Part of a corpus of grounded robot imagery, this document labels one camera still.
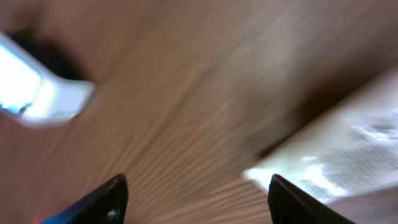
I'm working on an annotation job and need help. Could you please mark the white barcode scanner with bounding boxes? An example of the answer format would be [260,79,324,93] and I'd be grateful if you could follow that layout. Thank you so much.
[1,31,95,128]

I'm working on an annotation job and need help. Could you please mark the white gold-capped cream tube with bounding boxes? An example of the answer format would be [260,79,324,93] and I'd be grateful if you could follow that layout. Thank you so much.
[243,69,397,203]

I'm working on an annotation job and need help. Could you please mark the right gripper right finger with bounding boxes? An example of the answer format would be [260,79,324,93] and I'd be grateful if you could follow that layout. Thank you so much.
[267,174,354,224]

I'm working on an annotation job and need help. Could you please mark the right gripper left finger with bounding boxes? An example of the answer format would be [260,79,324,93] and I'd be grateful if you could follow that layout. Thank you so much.
[42,174,129,224]

